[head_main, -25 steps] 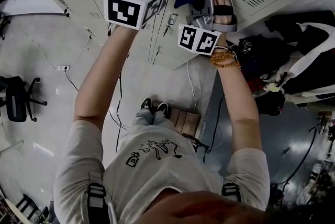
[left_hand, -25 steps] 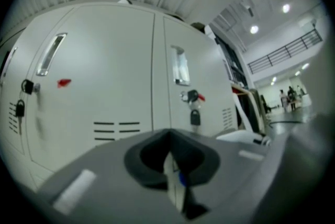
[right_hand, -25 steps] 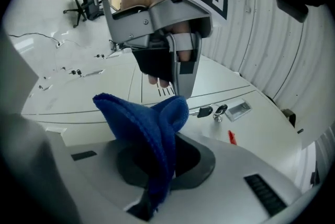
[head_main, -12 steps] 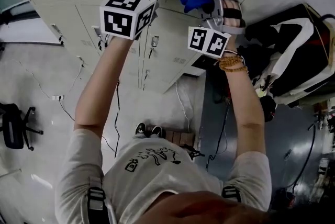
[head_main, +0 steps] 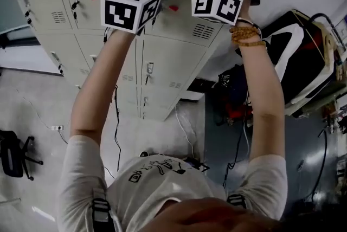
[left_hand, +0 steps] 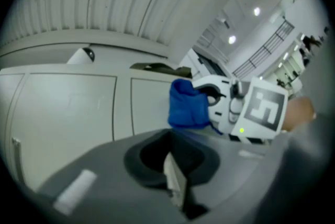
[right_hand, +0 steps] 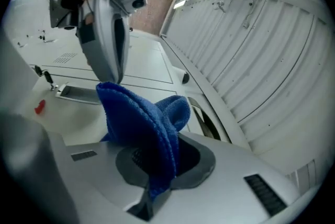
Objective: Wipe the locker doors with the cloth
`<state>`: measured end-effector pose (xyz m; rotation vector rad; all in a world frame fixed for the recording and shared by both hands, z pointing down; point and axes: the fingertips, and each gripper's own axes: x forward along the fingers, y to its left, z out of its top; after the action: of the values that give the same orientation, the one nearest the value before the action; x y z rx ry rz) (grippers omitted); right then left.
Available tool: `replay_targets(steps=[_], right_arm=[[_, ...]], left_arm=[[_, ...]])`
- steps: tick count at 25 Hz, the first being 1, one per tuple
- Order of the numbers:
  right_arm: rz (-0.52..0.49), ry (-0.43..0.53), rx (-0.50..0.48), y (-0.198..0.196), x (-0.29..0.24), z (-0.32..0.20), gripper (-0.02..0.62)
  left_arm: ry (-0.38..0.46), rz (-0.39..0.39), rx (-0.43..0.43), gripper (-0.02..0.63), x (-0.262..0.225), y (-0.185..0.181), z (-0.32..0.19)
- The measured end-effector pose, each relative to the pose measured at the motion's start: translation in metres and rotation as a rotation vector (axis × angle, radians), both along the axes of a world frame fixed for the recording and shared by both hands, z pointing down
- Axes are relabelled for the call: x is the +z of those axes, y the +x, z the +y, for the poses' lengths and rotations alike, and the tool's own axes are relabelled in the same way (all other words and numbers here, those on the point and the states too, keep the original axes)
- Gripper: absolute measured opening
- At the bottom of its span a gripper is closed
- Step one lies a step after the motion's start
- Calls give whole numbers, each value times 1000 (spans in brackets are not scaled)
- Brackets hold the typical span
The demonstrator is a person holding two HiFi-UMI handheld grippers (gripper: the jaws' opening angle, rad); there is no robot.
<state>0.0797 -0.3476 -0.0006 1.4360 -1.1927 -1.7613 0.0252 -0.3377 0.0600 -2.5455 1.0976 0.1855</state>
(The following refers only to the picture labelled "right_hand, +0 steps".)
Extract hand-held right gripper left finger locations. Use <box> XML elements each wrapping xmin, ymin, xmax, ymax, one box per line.
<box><xmin>48</xmin><ymin>132</ymin><xmax>149</xmax><ymax>224</ymax></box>

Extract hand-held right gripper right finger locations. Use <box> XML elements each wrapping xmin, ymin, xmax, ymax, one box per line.
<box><xmin>154</xmin><ymin>132</ymin><xmax>302</xmax><ymax>224</ymax></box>

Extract grey metal lockers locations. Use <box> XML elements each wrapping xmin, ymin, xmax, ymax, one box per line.
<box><xmin>2</xmin><ymin>0</ymin><xmax>232</xmax><ymax>148</ymax></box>

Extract blue microfibre cloth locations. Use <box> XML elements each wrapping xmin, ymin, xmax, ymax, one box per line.
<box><xmin>95</xmin><ymin>81</ymin><xmax>192</xmax><ymax>200</ymax></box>

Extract red sticker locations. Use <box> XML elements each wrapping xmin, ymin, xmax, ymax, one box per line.
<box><xmin>33</xmin><ymin>99</ymin><xmax>47</xmax><ymax>115</ymax></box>

